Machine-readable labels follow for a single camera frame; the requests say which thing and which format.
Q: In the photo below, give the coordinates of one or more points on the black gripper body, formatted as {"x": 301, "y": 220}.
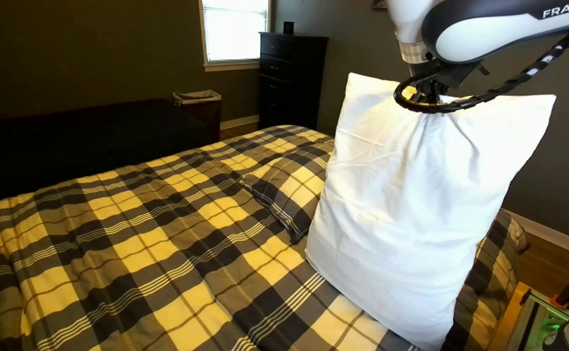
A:
{"x": 451, "y": 73}

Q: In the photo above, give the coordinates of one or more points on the white pillow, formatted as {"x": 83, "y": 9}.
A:
{"x": 414, "y": 216}

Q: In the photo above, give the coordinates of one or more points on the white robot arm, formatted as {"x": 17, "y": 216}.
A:
{"x": 492, "y": 36}

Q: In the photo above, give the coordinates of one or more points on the large plaid pillow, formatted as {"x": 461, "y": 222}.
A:
{"x": 285, "y": 188}

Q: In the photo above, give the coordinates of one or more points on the black dresser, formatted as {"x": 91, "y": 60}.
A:
{"x": 291, "y": 79}

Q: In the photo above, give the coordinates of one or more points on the small black box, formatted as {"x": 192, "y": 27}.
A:
{"x": 289, "y": 28}

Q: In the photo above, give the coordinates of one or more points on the white baseboard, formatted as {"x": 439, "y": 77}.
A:
{"x": 239, "y": 122}
{"x": 558, "y": 237}

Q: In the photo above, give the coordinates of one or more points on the bright window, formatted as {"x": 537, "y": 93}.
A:
{"x": 237, "y": 30}

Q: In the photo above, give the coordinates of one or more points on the orange black clamp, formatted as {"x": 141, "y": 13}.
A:
{"x": 568, "y": 296}

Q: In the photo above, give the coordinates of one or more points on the small bedside table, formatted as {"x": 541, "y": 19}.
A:
{"x": 198, "y": 97}

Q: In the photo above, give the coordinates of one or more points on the wooden board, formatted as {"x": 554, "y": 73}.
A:
{"x": 506, "y": 325}

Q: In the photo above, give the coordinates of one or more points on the yellow black plaid bed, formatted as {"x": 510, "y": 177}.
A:
{"x": 135, "y": 247}

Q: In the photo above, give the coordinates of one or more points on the black futon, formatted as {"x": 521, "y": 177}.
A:
{"x": 71, "y": 144}

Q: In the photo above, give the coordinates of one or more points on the teal green metal frame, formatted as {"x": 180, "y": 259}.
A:
{"x": 539, "y": 323}

